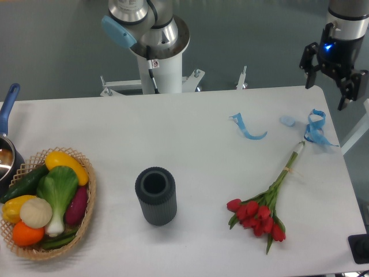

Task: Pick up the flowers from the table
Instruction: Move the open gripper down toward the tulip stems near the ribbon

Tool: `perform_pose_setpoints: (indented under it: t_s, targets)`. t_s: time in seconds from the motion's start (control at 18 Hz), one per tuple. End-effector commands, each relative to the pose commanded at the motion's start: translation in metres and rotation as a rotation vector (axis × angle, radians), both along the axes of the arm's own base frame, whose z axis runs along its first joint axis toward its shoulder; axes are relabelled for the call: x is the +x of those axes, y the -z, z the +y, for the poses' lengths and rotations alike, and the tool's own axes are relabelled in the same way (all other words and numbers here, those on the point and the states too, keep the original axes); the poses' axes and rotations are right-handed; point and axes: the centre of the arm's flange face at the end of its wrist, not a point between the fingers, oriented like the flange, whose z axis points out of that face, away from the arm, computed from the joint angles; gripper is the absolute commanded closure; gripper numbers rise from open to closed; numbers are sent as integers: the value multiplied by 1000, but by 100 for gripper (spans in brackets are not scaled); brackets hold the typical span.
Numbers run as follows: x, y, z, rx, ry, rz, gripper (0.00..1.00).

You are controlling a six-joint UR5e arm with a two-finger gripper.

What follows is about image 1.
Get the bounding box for red tulip bouquet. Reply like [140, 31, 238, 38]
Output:
[226, 141, 305, 253]

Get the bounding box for orange fruit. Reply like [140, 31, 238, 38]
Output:
[12, 221, 44, 246]

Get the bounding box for green bok choy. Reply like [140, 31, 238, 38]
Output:
[36, 166, 78, 237]

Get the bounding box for green bean pods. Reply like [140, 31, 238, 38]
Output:
[40, 229, 77, 250]

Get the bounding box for dark green cucumber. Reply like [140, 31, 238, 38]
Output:
[1, 164, 49, 204]

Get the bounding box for light blue tape roll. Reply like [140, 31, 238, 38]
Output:
[280, 115, 296, 128]

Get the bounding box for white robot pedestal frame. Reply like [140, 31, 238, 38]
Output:
[99, 51, 248, 98]

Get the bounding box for black device at edge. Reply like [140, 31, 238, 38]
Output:
[348, 234, 368, 264]

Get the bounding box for blue ribbon strip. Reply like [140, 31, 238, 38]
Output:
[230, 113, 267, 140]

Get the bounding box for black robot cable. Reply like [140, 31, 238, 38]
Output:
[145, 45, 160, 95]

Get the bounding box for yellow bell pepper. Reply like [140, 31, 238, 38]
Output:
[2, 195, 36, 224]

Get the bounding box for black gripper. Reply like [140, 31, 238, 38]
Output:
[299, 23, 368, 111]

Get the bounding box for dark grey ribbed vase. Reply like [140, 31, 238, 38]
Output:
[135, 167, 177, 226]

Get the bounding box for white garlic bulb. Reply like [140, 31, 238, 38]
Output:
[20, 197, 52, 229]

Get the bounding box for tangled blue ribbon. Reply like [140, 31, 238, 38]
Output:
[304, 109, 338, 147]

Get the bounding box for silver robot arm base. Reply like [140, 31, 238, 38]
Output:
[101, 1, 190, 59]

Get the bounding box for purple sweet potato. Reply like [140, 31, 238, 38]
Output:
[65, 186, 88, 226]

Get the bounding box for blue handled saucepan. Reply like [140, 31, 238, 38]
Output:
[1, 83, 24, 197]

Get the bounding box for woven wicker basket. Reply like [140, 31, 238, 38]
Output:
[1, 147, 96, 261]

